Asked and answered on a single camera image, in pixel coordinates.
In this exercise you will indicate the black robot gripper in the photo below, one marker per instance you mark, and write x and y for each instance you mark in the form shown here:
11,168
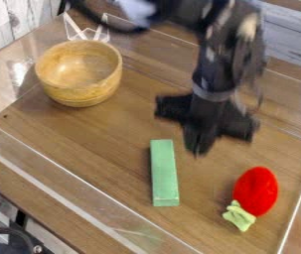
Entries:
206,120

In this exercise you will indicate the green rectangular block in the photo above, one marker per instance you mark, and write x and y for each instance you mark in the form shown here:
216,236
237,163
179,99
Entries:
163,173

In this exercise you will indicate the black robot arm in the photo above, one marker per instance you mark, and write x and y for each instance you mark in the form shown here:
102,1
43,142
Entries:
228,29

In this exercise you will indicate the brown wooden bowl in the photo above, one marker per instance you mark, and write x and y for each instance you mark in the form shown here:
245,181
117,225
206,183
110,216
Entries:
79,72

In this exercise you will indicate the red plush strawberry toy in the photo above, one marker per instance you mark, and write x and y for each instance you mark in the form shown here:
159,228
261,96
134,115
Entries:
253,197

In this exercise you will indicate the clear acrylic corner bracket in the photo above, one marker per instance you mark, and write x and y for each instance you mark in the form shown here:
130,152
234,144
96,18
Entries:
75,33

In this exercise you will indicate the clear acrylic tray wall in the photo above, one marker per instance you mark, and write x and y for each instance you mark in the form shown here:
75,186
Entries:
74,168

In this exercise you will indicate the black clamp with cable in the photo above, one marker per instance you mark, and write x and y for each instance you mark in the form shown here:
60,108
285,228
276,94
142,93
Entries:
16,241

